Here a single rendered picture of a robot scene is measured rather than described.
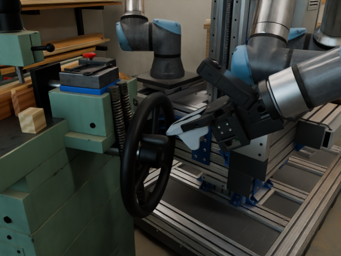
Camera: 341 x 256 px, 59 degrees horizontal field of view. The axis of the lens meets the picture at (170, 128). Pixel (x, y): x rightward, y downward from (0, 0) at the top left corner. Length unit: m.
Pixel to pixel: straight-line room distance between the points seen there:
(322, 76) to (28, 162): 0.52
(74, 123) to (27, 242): 0.26
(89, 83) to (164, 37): 0.66
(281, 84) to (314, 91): 0.05
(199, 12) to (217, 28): 2.77
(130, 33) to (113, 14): 3.35
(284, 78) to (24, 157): 0.47
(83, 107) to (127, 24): 0.68
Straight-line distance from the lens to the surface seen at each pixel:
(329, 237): 1.84
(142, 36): 1.26
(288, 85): 0.49
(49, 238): 0.74
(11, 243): 0.75
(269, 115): 0.53
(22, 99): 0.74
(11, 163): 0.60
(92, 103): 0.64
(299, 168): 1.92
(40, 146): 0.64
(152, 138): 0.57
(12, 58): 0.77
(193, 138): 0.56
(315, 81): 0.49
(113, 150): 0.72
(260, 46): 0.61
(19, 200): 0.65
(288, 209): 1.58
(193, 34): 4.04
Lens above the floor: 1.15
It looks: 25 degrees down
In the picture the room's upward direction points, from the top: straight up
